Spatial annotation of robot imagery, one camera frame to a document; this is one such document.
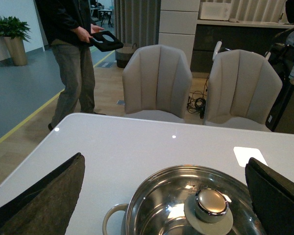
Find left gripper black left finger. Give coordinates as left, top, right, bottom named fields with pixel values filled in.
left=0, top=153, right=85, bottom=235

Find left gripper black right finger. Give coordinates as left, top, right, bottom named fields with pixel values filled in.
left=245, top=158, right=294, bottom=235

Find stainless steel pot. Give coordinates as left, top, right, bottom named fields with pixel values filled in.
left=102, top=204, right=129, bottom=235

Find right beige upholstered chair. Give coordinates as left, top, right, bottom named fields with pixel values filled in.
left=203, top=49, right=282, bottom=132

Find beige upholstered chair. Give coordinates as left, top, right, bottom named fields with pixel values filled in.
left=203, top=49, right=282, bottom=132
left=122, top=45, right=193, bottom=123

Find black stroller with helmet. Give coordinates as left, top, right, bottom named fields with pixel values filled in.
left=266, top=28, right=294, bottom=134

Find woven storage basket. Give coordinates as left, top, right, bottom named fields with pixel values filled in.
left=115, top=43, right=137, bottom=68

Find left beige upholstered chair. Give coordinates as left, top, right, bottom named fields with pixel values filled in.
left=122, top=45, right=193, bottom=123

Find black foam tray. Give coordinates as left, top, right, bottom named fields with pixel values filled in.
left=90, top=31, right=123, bottom=52

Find potted green plant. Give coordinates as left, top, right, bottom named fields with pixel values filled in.
left=0, top=16, right=30, bottom=66

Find person in dark jacket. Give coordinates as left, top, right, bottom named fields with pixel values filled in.
left=36, top=0, right=103, bottom=130

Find tangled black floor cables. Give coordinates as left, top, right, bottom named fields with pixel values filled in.
left=187, top=73, right=210, bottom=119

